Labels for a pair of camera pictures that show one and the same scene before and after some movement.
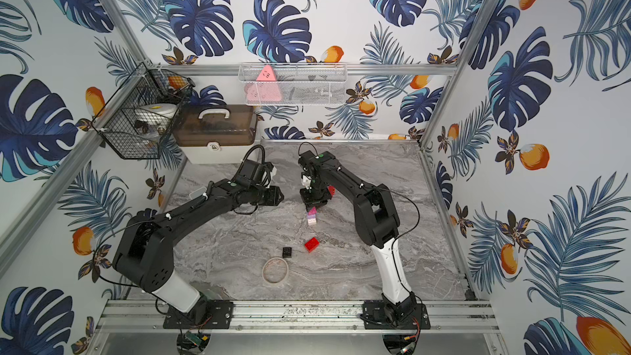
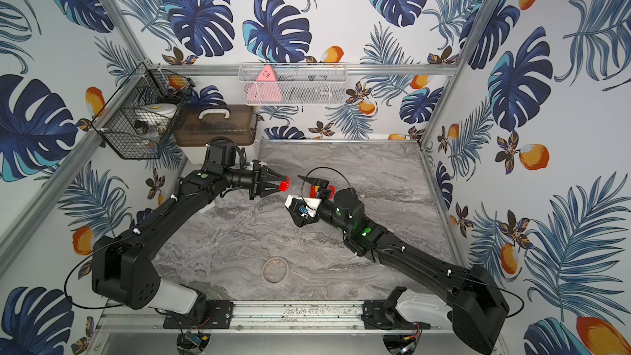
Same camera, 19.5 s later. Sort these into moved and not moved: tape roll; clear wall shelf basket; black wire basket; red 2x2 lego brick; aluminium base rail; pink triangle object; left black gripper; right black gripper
Moved: left black gripper; right black gripper; red 2x2 lego brick
Not moved: tape roll; clear wall shelf basket; pink triangle object; black wire basket; aluminium base rail
